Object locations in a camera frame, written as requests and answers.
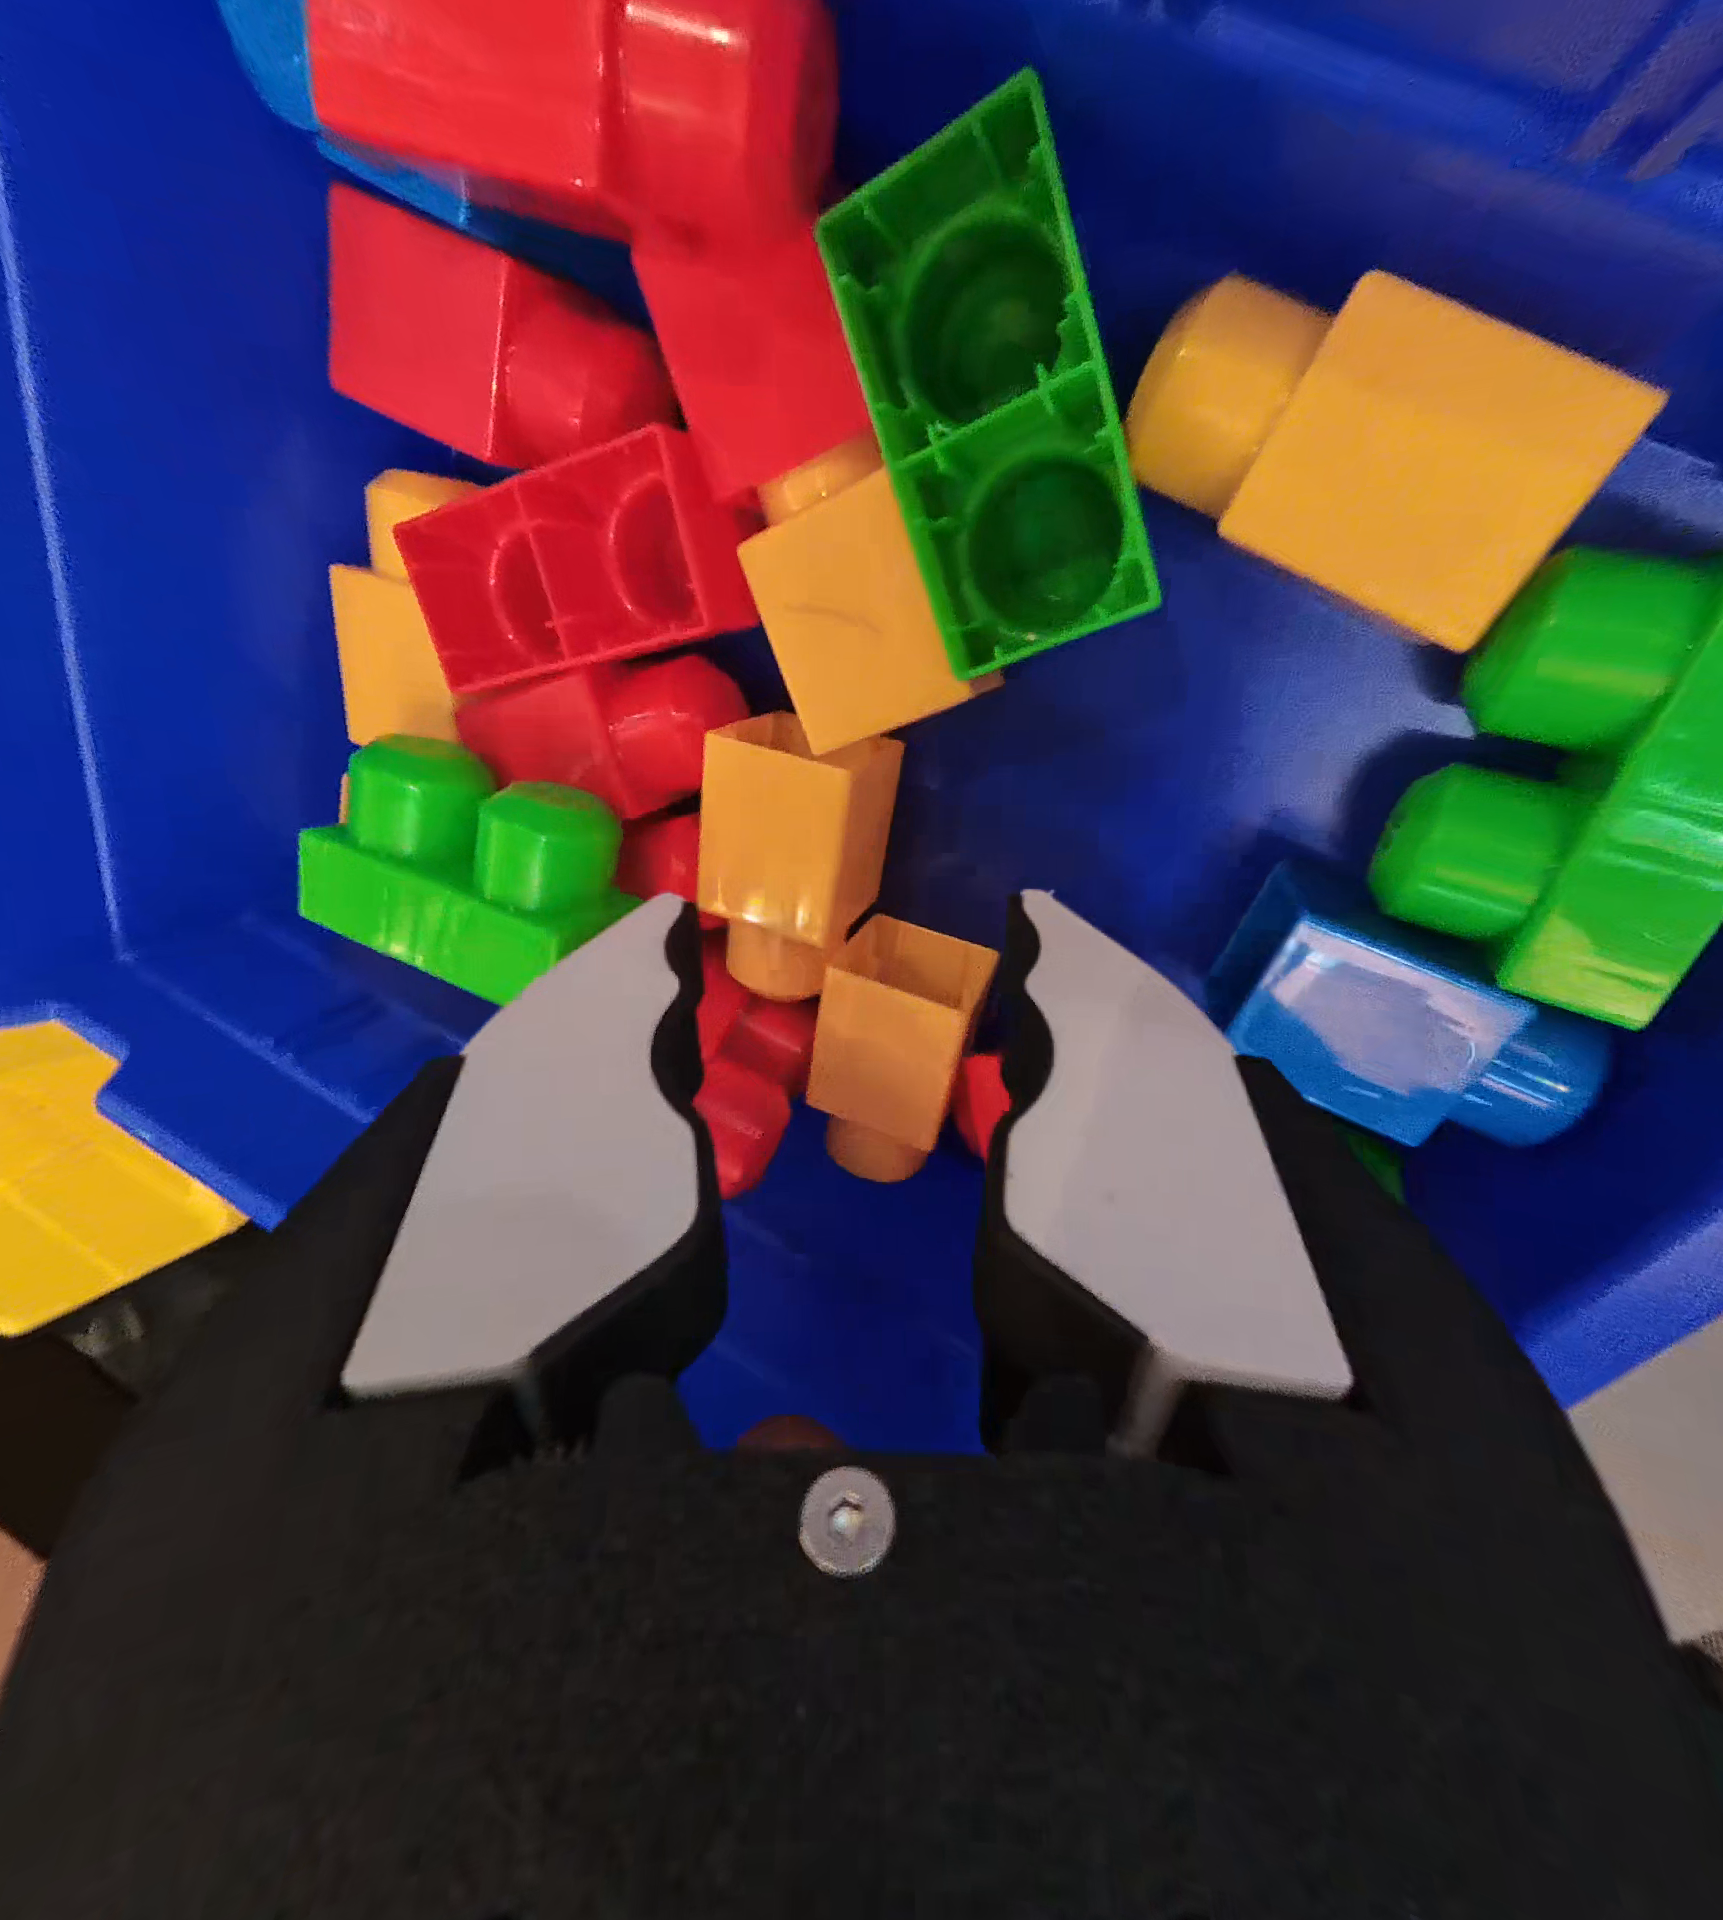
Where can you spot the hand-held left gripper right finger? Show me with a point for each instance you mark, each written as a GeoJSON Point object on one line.
{"type": "Point", "coordinates": [1178, 1214]}

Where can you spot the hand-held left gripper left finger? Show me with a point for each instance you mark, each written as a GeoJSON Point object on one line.
{"type": "Point", "coordinates": [516, 1214]}

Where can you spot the blue storage bin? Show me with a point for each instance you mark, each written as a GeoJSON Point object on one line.
{"type": "Point", "coordinates": [142, 451]}

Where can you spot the pile of colourful blocks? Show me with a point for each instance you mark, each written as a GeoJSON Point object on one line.
{"type": "Point", "coordinates": [983, 391]}

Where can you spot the yellow storage bin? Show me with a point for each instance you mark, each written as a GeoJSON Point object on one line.
{"type": "Point", "coordinates": [23, 1169]}

